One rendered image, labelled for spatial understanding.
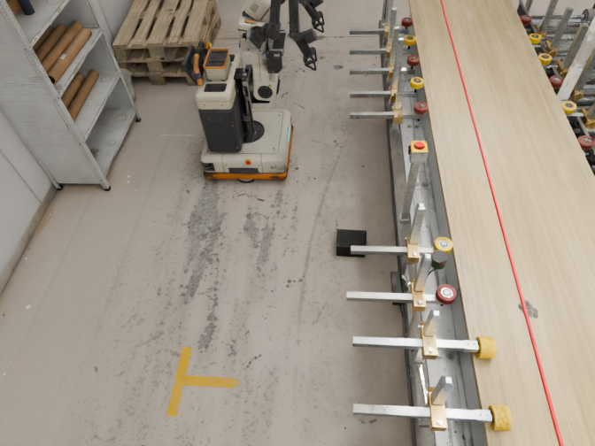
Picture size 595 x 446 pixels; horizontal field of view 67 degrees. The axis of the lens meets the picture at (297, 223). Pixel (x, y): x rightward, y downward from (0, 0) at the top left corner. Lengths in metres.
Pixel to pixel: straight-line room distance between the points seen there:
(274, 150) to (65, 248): 1.69
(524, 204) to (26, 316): 3.06
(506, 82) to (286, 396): 2.29
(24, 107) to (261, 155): 1.62
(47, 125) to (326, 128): 2.16
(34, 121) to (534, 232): 3.16
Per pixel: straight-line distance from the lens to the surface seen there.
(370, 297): 1.97
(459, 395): 2.13
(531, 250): 2.23
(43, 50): 3.81
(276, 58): 3.06
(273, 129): 3.61
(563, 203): 2.48
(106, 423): 2.92
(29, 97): 3.50
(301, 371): 2.75
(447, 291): 1.98
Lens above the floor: 2.58
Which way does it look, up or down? 52 degrees down
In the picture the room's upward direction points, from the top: 5 degrees counter-clockwise
